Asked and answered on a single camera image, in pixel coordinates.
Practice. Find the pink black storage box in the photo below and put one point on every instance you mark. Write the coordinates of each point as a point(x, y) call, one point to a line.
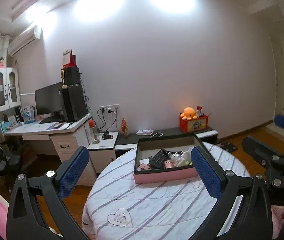
point(165, 174)

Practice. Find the white tissue pack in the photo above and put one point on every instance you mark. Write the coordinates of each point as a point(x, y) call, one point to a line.
point(143, 132)

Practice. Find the white computer desk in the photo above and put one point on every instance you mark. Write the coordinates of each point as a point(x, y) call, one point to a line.
point(61, 139)

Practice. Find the red cartoon storage crate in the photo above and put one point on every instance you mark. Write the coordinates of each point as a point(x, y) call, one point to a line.
point(193, 125)

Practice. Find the pink doll figurine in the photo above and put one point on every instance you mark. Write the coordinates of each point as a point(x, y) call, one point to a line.
point(2, 65)

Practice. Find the black remote control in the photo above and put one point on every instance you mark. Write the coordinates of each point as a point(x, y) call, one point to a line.
point(157, 161)

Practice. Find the white wall power strip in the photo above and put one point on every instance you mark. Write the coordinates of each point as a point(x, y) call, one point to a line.
point(113, 107)

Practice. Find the white cat-ear cup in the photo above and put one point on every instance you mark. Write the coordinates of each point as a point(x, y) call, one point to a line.
point(186, 156)

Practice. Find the white silver ball toy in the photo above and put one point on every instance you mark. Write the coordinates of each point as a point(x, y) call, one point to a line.
point(178, 160)

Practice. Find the pink block donut toy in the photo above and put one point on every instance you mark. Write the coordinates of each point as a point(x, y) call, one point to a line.
point(144, 167)

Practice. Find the white air conditioner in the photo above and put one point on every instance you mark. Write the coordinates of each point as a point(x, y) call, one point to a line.
point(24, 39)

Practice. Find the black speaker box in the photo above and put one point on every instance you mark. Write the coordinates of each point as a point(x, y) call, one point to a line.
point(70, 76)

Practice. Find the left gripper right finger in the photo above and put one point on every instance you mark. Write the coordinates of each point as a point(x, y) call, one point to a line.
point(253, 219)

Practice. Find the orange octopus plush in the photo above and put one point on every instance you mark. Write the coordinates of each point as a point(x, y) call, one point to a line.
point(188, 114)

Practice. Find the black computer monitor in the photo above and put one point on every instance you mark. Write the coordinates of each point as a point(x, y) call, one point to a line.
point(47, 101)

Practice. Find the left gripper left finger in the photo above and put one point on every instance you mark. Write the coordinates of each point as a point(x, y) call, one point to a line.
point(25, 219)

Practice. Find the red white calendar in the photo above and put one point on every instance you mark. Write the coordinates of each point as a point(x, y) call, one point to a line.
point(68, 59)

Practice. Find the black computer tower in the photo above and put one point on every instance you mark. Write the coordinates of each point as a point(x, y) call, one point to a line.
point(73, 103)

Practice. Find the white glass-door cabinet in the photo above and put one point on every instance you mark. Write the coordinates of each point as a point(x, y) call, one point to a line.
point(9, 89)

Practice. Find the black floor scale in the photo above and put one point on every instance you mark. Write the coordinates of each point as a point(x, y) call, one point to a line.
point(228, 146)

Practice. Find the orange-lid water bottle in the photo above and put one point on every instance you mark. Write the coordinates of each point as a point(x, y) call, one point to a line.
point(93, 132)

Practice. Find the orange snack bag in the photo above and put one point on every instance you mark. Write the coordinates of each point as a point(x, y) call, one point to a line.
point(124, 128)

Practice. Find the striped white tablecloth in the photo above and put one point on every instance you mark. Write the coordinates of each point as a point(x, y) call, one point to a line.
point(118, 208)

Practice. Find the black white tv cabinet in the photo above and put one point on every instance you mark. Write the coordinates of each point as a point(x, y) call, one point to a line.
point(106, 151)

